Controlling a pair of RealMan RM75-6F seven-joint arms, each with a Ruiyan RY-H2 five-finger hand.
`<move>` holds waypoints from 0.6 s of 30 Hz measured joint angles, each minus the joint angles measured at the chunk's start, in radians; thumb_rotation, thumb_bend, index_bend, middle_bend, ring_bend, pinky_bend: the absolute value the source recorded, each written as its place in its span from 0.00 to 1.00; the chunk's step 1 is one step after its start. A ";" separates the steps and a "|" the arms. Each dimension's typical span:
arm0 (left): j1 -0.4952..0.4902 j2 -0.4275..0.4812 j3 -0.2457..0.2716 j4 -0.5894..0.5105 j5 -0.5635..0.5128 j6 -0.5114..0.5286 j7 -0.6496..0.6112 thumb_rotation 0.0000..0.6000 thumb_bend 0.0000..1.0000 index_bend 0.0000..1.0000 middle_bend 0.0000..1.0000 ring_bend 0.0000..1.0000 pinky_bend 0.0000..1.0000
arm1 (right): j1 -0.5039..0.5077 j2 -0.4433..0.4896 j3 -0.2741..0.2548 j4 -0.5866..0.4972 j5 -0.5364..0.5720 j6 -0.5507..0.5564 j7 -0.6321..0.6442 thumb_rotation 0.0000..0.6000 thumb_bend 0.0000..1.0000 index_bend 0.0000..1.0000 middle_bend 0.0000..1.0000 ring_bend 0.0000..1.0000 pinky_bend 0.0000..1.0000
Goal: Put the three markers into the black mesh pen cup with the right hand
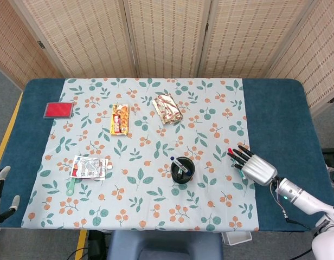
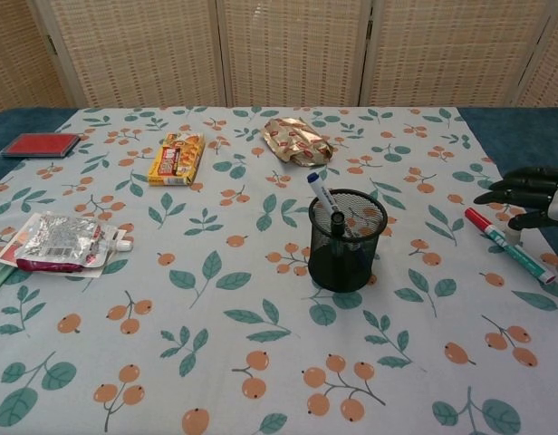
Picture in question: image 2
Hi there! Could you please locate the red cap green marker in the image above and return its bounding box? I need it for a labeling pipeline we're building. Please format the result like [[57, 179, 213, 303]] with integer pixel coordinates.
[[464, 207, 558, 285]]

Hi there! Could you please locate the yellow curry box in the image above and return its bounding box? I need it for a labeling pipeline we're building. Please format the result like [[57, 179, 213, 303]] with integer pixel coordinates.
[[147, 131, 207, 188]]

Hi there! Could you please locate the black mesh pen cup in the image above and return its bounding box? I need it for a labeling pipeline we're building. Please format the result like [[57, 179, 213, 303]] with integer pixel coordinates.
[[307, 189, 389, 294]]

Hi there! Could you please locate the gold foil snack wrapper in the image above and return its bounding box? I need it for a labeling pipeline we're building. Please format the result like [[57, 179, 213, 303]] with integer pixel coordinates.
[[260, 116, 335, 168]]

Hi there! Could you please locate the black cap green marker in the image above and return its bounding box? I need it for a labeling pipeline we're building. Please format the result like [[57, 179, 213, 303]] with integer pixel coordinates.
[[329, 210, 351, 255]]

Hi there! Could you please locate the white red flat packet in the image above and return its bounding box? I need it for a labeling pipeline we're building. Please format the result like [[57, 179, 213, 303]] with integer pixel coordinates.
[[0, 212, 108, 280]]

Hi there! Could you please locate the floral leaf berry tablecloth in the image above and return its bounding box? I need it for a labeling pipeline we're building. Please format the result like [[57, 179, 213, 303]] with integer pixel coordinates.
[[0, 106, 558, 435]]

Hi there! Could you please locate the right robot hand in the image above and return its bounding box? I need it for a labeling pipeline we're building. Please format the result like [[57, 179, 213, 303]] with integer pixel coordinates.
[[473, 166, 558, 241]]

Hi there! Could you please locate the blue cap white marker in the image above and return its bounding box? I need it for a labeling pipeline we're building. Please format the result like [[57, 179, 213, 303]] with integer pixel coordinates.
[[305, 171, 352, 239]]

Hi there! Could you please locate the red ink pad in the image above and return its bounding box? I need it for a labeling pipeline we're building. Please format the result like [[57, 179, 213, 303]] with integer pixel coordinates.
[[0, 132, 82, 160]]

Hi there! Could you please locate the silver spout pouch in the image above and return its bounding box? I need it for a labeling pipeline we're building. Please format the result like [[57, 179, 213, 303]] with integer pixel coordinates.
[[14, 212, 134, 274]]

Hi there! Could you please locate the woven bamboo folding screen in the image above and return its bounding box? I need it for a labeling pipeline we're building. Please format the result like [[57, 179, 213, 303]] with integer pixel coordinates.
[[0, 0, 558, 110]]

